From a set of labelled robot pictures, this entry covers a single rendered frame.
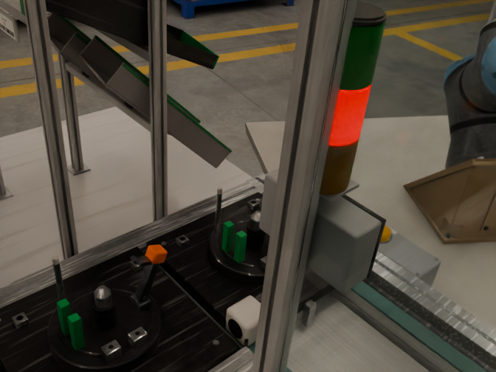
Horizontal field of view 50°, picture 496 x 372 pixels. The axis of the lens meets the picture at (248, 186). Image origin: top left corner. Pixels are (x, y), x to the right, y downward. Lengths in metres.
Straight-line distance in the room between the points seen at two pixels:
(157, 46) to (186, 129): 0.18
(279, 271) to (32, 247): 0.62
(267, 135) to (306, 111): 0.97
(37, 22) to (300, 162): 0.39
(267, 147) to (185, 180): 0.25
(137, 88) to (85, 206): 0.36
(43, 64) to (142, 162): 0.57
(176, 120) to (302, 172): 0.49
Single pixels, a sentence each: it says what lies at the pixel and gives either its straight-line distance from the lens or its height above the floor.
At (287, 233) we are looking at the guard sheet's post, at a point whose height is 1.22.
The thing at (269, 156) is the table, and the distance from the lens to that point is 1.30.
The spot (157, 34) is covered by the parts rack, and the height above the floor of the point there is 1.27.
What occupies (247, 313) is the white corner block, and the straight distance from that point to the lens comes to 0.73.
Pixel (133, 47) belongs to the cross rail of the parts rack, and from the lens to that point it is 0.86.
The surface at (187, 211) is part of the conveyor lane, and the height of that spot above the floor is 0.96.
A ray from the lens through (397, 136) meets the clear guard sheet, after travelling 0.39.
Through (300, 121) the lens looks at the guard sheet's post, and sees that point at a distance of 0.44.
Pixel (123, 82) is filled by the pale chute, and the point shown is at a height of 1.19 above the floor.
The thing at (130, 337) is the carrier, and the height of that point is 1.00.
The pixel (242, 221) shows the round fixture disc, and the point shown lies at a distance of 0.87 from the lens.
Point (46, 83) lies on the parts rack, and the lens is 0.73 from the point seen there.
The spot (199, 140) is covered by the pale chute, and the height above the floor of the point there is 1.06.
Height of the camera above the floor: 1.53
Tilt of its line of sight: 34 degrees down
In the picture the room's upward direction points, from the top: 6 degrees clockwise
